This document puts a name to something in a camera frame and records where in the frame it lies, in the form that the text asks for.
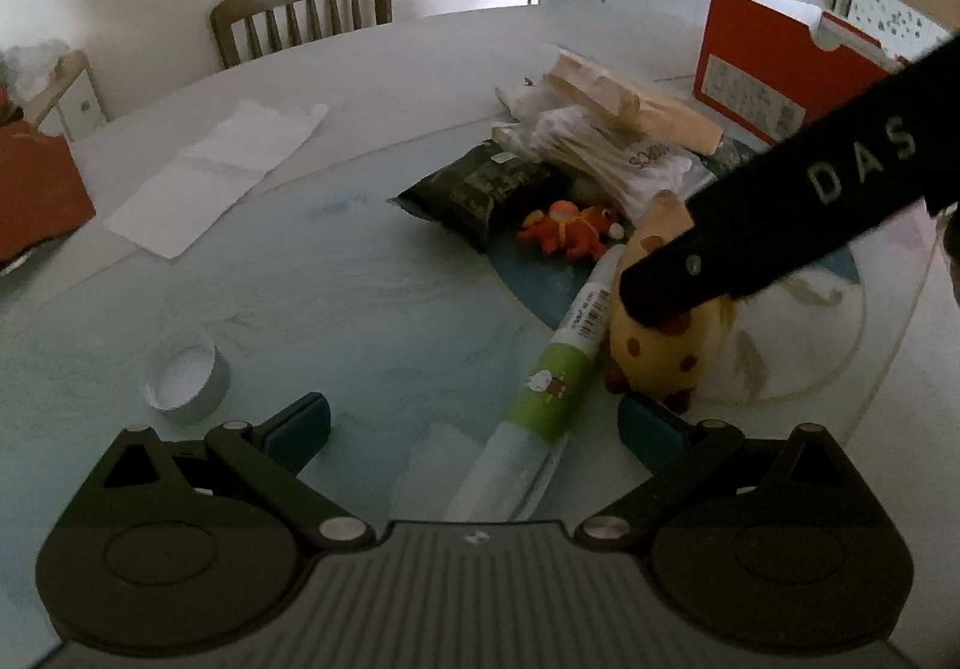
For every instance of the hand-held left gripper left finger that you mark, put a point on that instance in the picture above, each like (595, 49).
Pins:
(300, 425)

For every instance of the white paper sheet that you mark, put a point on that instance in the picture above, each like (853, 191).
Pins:
(210, 181)

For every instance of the glass turntable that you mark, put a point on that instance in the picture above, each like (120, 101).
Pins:
(337, 309)

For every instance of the red and white shoe box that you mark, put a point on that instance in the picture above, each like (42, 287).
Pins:
(750, 39)

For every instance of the small white drawer unit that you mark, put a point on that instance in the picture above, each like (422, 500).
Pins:
(79, 106)

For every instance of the yellow spotted giraffe plush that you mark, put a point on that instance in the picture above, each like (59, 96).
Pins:
(660, 354)

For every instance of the orange toy figure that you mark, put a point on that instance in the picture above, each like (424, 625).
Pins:
(570, 230)

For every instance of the cotton swab bag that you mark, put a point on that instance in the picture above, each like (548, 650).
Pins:
(600, 151)

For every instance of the white round lid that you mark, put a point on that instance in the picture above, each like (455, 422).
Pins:
(210, 391)

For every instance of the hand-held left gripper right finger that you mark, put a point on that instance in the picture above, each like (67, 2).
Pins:
(649, 433)

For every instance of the green label plastic bag roll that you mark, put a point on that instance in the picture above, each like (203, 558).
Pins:
(559, 384)

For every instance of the dark snack packet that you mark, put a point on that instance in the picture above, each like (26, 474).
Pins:
(472, 189)

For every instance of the light wooden board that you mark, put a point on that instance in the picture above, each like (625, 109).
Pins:
(645, 106)

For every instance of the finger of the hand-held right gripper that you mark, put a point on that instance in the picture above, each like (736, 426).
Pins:
(667, 286)

